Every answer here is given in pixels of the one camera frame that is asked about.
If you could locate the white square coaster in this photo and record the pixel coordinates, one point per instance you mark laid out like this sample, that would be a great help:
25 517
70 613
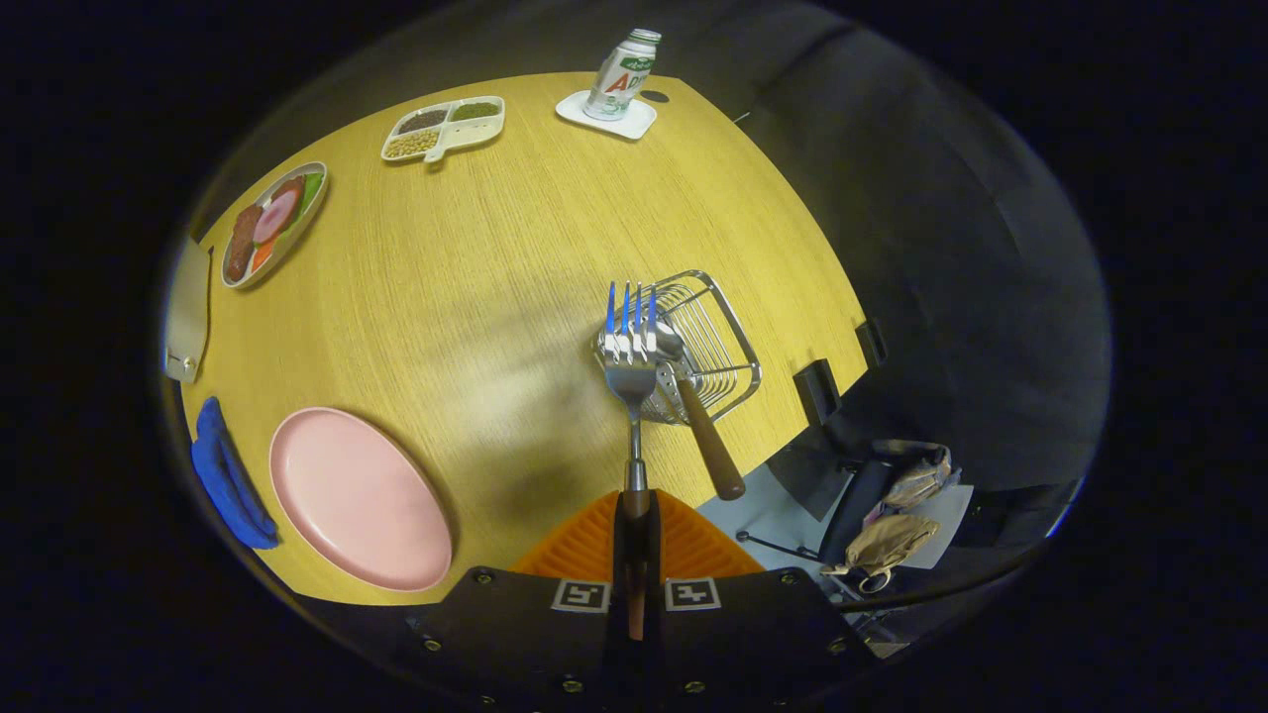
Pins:
624 127

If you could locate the pink ham slice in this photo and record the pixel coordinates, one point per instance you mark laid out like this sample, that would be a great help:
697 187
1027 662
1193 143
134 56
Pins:
275 216

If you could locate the green lettuce leaf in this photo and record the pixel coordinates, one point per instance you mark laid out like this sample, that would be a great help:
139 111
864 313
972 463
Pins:
311 191

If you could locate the white oval food plate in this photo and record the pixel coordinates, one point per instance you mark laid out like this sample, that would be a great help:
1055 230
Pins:
235 280

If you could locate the blue towel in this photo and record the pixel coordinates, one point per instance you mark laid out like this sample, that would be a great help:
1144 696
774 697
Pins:
228 480

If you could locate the white divided condiment tray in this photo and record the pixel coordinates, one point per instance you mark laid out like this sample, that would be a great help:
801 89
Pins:
475 129

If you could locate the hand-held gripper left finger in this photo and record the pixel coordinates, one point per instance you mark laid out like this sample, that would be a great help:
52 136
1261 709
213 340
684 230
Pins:
621 564

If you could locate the orange carrot slice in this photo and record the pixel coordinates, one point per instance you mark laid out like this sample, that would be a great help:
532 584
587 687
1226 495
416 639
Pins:
262 255

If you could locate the pink round plate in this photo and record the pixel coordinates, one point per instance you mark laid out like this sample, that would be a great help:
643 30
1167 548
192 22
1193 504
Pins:
357 495

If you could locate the white bottle green label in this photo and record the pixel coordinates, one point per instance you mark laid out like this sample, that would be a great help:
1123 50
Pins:
619 84

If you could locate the tan bag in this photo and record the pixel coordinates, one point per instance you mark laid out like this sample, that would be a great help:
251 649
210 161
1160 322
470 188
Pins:
887 540
916 483

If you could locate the black table clamp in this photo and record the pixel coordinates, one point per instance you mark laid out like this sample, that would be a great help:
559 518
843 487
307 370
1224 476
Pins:
872 342
817 391

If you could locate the white toaster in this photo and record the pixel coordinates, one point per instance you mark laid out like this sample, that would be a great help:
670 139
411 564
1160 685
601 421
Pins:
188 307

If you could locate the brown meat patty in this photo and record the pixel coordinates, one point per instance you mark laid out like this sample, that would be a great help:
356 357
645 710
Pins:
243 243

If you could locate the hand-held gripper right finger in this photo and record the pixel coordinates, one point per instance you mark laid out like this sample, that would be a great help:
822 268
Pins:
651 564

